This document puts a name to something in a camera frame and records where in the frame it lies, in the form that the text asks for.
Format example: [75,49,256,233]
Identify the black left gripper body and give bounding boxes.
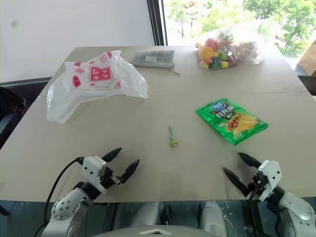
[100,165,125,190]

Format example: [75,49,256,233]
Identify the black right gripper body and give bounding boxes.
[245,171,268,198]

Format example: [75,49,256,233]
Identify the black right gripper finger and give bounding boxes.
[238,152,263,171]
[222,166,250,197]

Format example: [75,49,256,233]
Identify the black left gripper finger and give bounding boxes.
[102,147,123,163]
[120,158,140,183]

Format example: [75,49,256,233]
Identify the green chips snack bag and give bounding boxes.
[196,97,269,146]

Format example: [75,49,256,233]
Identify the green lollipop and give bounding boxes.
[168,126,178,148]

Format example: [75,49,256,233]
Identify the silver robot torso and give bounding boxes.
[91,200,228,237]

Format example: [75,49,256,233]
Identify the white red-printed plastic bag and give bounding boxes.
[46,50,149,124]

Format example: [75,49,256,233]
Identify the grey plaid fabric pouch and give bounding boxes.
[129,49,181,76]

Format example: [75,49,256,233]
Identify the clear bag of colourful toys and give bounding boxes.
[195,29,265,72]

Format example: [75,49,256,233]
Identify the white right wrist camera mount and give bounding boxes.
[257,159,282,201]

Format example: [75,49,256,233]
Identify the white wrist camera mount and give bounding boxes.
[82,156,107,193]
[257,159,282,201]

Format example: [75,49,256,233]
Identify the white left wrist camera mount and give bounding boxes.
[82,156,107,193]

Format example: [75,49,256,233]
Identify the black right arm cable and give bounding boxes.
[243,187,259,237]

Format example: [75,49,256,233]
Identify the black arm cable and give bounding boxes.
[243,187,259,237]
[32,157,84,237]

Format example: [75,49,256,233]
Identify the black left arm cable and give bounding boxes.
[32,157,84,237]

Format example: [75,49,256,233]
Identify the black window frame post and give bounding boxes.
[146,0,168,46]

